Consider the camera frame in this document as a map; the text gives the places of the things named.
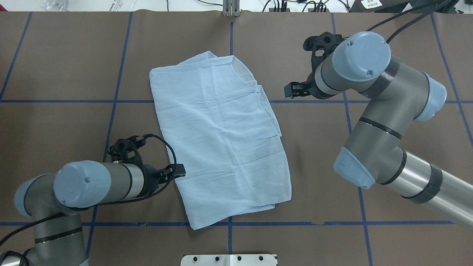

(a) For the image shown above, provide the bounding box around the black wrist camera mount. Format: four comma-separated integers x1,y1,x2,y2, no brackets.
108,135,146,166
302,32,348,71

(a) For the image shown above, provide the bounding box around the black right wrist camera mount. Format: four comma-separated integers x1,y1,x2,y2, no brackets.
302,32,348,71

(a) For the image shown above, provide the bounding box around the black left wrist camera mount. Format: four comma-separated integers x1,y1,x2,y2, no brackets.
108,135,146,166

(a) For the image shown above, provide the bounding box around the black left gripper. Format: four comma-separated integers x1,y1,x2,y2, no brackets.
143,164,186,197

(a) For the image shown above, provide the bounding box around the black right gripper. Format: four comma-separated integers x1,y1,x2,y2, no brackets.
284,72,321,99

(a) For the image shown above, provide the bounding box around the light blue button shirt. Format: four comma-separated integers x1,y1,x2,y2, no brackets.
149,51,292,230

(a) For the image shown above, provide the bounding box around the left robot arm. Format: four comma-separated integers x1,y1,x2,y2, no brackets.
1,160,186,266

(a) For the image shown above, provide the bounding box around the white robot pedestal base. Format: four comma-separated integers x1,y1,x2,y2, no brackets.
180,254,278,266

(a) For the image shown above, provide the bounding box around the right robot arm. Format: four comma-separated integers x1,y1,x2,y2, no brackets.
284,31,473,229

